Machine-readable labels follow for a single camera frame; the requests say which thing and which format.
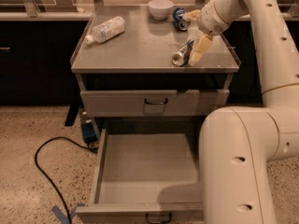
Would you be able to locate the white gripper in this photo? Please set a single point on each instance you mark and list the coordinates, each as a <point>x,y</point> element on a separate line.
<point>207,21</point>

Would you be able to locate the redbull can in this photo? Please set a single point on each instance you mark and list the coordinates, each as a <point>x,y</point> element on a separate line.
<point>181,56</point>

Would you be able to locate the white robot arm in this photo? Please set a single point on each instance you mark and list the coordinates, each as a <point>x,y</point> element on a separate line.
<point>236,142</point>

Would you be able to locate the blue pepsi can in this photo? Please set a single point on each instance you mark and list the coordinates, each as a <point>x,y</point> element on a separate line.
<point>179,22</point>

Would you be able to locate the closed grey top drawer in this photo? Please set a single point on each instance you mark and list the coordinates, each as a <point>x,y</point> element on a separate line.
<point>171,103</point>

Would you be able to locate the grey drawer cabinet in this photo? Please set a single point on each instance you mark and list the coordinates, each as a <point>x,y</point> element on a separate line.
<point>140,59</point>

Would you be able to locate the open grey middle drawer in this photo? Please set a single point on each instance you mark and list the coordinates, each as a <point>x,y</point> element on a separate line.
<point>145,177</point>

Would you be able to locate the white bowl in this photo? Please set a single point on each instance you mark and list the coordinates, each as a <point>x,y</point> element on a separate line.
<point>160,9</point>

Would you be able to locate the clear plastic water bottle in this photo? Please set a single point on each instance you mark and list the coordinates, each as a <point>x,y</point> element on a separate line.
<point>103,32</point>

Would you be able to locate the blue power adapter box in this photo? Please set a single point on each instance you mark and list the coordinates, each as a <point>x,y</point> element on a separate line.
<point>88,132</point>

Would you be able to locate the blue tape floor mark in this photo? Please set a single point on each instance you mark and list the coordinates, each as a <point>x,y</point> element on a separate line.
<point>63,219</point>

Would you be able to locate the white counter rail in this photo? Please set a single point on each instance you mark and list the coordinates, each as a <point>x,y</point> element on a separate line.
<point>76,16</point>

